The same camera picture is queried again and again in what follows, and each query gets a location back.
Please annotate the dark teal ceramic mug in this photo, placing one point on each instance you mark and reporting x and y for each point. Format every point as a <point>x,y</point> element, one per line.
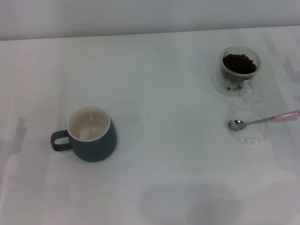
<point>93,150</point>

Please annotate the dark roasted coffee beans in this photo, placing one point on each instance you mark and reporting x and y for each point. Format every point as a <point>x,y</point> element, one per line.
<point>239,63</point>

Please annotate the clear round glass dish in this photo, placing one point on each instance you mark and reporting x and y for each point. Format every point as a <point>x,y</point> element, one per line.
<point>254,137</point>

